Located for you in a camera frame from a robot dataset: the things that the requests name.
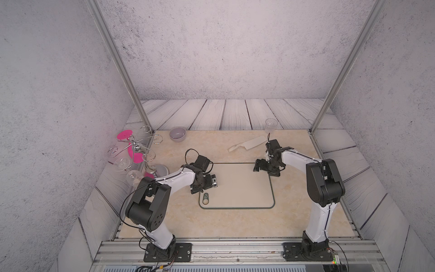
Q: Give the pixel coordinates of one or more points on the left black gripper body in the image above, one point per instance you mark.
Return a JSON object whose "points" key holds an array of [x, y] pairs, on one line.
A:
{"points": [[206, 182]]}

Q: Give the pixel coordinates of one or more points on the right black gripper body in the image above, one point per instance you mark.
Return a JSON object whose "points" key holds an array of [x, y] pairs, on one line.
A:
{"points": [[267, 166]]}

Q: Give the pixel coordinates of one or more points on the white cleaver knife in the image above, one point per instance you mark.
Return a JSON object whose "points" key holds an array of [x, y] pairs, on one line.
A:
{"points": [[249, 144]]}

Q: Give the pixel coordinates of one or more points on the beige cutting board green rim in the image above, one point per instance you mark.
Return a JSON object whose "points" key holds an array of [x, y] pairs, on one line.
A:
{"points": [[238, 187]]}

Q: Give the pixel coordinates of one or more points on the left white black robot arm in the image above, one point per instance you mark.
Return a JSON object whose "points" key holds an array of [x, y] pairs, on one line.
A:
{"points": [[148, 203]]}

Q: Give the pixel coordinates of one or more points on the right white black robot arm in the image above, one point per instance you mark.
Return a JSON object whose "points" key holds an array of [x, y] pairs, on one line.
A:
{"points": [[325, 189]]}

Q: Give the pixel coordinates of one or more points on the small purple bowl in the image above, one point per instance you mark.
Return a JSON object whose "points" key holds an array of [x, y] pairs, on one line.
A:
{"points": [[177, 134]]}

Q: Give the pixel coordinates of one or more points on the clear plastic cup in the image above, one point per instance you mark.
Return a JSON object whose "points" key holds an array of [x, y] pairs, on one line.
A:
{"points": [[271, 125]]}

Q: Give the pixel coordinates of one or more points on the metal glass holder stand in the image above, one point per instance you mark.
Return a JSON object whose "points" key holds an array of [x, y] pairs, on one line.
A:
{"points": [[132, 153]]}

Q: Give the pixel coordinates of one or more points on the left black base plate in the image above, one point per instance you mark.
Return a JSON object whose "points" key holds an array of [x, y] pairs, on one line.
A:
{"points": [[178, 252]]}

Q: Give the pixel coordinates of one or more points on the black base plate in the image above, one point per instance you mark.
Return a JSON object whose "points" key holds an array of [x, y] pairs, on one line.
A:
{"points": [[178, 252], [299, 252]]}

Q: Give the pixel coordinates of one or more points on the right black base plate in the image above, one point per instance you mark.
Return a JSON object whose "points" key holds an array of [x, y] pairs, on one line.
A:
{"points": [[299, 252]]}

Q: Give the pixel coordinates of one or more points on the aluminium front rail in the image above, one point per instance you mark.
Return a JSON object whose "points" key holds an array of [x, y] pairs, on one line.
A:
{"points": [[244, 255]]}

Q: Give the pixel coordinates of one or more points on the right aluminium frame post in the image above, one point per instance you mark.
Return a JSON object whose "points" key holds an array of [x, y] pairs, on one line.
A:
{"points": [[361, 39]]}

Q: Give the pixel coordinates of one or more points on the aluminium frame post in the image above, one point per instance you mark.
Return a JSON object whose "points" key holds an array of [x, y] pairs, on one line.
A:
{"points": [[116, 57], [361, 39]]}

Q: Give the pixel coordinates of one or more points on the left aluminium frame post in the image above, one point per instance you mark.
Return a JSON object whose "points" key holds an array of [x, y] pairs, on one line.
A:
{"points": [[116, 57]]}

